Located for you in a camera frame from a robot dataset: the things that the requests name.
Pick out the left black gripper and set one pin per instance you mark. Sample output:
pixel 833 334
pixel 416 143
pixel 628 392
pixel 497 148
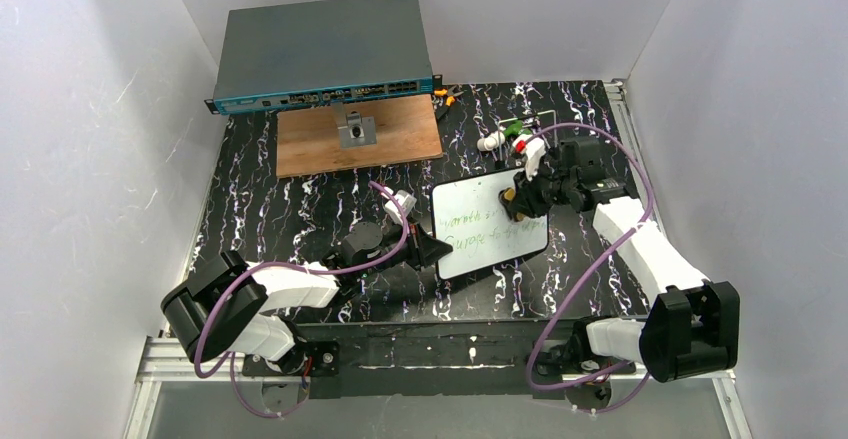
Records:
pixel 411 242

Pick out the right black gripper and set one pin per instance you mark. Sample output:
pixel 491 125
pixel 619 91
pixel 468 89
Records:
pixel 536 189

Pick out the yellow whiteboard eraser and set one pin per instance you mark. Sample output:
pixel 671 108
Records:
pixel 506 197

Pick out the white dry-erase board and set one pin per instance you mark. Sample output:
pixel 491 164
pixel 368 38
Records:
pixel 466 214

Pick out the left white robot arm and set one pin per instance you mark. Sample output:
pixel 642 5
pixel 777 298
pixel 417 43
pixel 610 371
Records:
pixel 230 306

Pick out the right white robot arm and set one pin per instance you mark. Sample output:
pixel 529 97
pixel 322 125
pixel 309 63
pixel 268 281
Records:
pixel 692 326

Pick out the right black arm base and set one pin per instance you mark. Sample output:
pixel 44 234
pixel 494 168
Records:
pixel 597 347

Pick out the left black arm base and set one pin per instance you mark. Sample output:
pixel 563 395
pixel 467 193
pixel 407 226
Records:
pixel 305 359

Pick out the metal whiteboard stand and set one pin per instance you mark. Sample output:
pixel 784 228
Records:
pixel 526 124

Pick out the black marble pattern mat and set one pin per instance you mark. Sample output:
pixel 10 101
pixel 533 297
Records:
pixel 265 218

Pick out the green white marker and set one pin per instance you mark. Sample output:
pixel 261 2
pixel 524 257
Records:
pixel 500 137

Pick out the brown wooden board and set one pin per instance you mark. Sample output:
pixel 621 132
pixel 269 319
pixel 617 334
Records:
pixel 308 141

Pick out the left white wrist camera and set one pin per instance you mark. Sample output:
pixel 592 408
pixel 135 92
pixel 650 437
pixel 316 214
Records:
pixel 398 205

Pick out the orange handled pliers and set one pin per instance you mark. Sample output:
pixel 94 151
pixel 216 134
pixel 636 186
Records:
pixel 449 97

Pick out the grey metal bracket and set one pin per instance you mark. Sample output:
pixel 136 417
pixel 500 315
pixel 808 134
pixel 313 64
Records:
pixel 354 129

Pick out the grey network switch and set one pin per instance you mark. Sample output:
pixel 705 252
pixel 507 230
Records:
pixel 312 54

